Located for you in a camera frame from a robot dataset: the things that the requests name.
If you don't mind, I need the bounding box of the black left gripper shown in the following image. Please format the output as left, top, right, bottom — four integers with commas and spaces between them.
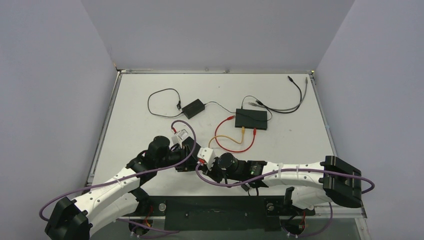
156, 145, 204, 173

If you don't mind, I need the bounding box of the orange ethernet cable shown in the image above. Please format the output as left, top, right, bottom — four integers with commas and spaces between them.
207, 126, 247, 149

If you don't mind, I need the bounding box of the red ethernet cable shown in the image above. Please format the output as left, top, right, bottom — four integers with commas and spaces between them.
213, 115, 259, 154

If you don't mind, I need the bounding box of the black network switch box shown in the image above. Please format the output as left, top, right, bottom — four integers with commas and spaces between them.
234, 108, 269, 131

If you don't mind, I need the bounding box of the black power plug cable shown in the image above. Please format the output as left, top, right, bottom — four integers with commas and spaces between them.
204, 94, 274, 122

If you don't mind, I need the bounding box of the small black wall plug adapter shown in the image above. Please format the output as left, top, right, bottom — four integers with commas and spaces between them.
241, 184, 250, 192

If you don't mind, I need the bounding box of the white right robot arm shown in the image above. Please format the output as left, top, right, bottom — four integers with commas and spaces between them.
196, 148, 362, 214

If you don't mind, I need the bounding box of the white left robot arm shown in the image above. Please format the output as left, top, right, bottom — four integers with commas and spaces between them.
44, 136, 201, 240

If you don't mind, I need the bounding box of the small black power brick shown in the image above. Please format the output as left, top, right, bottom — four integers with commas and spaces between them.
182, 99, 206, 120

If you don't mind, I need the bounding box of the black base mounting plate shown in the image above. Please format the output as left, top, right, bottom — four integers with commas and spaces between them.
128, 195, 316, 232

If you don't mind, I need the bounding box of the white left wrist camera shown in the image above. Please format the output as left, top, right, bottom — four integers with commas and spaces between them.
171, 129, 189, 147

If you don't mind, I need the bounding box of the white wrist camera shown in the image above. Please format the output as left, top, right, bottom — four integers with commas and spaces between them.
171, 129, 189, 147
197, 147, 216, 168

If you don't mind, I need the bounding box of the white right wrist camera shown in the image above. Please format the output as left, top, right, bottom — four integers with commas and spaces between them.
197, 147, 216, 168

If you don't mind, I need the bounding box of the black adapter mains cable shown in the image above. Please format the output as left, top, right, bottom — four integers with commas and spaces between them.
147, 88, 185, 119

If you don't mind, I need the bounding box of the grey ethernet cable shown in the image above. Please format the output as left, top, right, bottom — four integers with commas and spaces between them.
248, 77, 309, 112

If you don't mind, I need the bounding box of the black ethernet cable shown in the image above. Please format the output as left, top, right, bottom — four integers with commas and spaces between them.
255, 75, 304, 115

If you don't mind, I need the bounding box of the aluminium frame rail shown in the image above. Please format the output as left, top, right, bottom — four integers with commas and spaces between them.
312, 202, 368, 219

